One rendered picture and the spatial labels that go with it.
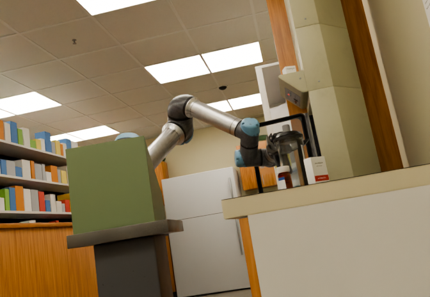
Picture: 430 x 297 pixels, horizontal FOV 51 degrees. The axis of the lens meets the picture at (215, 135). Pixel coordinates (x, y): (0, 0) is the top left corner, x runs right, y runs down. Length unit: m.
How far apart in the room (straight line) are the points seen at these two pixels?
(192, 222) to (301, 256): 6.12
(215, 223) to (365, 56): 4.86
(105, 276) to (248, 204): 0.72
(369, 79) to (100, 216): 1.55
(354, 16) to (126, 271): 1.75
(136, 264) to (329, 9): 1.44
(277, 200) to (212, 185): 6.06
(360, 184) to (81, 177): 0.93
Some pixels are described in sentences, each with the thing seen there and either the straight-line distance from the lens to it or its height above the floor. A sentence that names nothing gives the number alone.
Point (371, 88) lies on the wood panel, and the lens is 2.46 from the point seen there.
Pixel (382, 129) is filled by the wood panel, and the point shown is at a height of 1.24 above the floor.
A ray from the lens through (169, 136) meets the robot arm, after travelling 2.00.
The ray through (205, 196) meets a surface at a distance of 6.99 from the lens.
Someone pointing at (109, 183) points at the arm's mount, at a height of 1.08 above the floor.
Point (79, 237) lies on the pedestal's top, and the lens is 1.50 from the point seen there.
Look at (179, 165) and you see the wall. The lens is 7.83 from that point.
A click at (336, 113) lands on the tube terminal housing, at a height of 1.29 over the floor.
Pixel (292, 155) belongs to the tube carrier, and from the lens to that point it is 1.60.
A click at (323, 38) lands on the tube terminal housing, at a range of 2.14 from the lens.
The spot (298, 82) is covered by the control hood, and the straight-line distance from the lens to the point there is 2.06.
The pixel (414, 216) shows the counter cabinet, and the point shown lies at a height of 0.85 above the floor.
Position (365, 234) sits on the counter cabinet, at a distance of 0.94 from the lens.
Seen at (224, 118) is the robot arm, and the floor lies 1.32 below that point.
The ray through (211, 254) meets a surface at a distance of 6.99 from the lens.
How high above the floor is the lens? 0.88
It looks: 12 degrees up
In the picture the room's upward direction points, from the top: 9 degrees counter-clockwise
